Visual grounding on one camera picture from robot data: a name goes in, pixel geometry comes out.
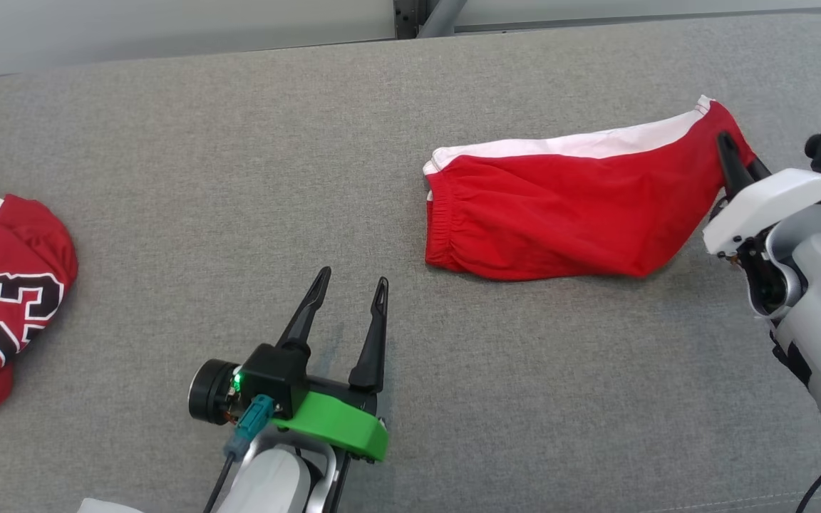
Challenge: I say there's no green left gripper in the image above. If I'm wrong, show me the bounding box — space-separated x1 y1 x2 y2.
268 266 390 463

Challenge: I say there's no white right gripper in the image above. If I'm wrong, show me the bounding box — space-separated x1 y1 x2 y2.
702 131 821 257

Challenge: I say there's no red shorts white side stripe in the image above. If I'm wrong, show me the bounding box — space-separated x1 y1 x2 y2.
422 95 758 281

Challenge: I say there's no grey fabric sofa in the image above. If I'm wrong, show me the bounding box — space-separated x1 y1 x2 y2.
0 13 821 513

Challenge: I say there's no teal plug left camera cable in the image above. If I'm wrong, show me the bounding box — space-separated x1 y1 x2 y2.
202 394 277 513

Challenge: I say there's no dark metal bracket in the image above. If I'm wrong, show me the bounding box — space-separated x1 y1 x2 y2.
393 0 430 41

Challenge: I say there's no grey metal frame post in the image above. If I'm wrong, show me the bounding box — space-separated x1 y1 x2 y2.
416 0 470 39

